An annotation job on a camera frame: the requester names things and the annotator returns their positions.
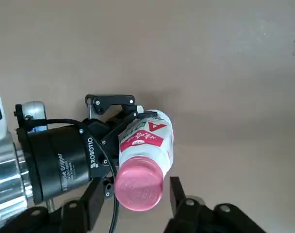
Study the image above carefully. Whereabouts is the pink bottle cap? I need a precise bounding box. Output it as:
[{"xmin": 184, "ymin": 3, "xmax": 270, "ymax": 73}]
[{"xmin": 114, "ymin": 156, "xmax": 164, "ymax": 211}]

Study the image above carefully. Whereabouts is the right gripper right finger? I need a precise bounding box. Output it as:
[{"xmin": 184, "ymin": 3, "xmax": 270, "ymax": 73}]
[{"xmin": 163, "ymin": 176, "xmax": 267, "ymax": 233}]

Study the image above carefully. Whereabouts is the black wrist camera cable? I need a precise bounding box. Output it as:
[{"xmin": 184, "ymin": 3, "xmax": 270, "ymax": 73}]
[
  {"xmin": 108, "ymin": 165, "xmax": 120, "ymax": 233},
  {"xmin": 27, "ymin": 117, "xmax": 83, "ymax": 130}
]

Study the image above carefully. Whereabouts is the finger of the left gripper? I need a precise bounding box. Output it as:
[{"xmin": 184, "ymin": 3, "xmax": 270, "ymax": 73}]
[
  {"xmin": 85, "ymin": 94, "xmax": 160, "ymax": 146},
  {"xmin": 101, "ymin": 147, "xmax": 121, "ymax": 200}
]

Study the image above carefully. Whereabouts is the white drink bottle red label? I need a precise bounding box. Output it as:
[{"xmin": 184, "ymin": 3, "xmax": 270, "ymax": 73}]
[{"xmin": 117, "ymin": 109, "xmax": 175, "ymax": 181}]

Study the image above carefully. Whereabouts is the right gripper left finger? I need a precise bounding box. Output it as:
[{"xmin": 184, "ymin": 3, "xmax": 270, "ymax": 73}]
[{"xmin": 0, "ymin": 178, "xmax": 104, "ymax": 233}]

